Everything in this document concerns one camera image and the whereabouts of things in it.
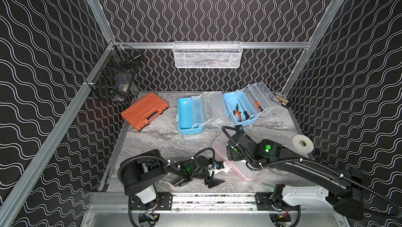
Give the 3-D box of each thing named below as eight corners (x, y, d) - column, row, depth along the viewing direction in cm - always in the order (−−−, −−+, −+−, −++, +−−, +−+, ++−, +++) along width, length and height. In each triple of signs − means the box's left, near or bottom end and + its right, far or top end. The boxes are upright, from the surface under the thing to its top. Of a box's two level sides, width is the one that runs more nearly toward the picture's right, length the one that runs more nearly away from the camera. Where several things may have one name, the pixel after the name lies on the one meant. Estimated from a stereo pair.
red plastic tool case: (123, 117, 108) (119, 113, 103) (152, 96, 120) (151, 91, 116) (139, 132, 100) (137, 128, 96) (169, 108, 113) (168, 103, 109)
